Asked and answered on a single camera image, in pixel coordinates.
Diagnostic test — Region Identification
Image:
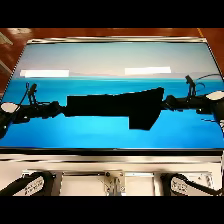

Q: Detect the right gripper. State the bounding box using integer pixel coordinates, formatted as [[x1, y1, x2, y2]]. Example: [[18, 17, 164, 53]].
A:
[[161, 94, 180, 113]]

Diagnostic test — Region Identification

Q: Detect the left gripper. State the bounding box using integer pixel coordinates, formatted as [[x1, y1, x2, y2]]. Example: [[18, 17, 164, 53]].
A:
[[46, 100, 65, 120]]

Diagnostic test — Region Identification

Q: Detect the black garment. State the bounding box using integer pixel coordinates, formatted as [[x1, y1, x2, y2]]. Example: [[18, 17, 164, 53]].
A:
[[62, 86, 166, 131]]

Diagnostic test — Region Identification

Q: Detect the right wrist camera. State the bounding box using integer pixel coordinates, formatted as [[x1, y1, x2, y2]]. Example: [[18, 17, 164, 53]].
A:
[[184, 74, 198, 100]]

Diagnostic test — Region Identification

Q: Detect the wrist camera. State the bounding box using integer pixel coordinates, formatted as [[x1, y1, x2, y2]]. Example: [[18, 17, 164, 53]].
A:
[[184, 74, 198, 100], [25, 82, 40, 105]]

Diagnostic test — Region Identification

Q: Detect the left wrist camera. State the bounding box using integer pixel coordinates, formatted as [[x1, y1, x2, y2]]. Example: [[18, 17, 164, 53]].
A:
[[25, 82, 40, 105]]

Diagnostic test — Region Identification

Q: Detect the black cable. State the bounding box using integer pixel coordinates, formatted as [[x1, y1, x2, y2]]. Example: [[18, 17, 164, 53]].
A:
[[194, 73, 224, 92]]

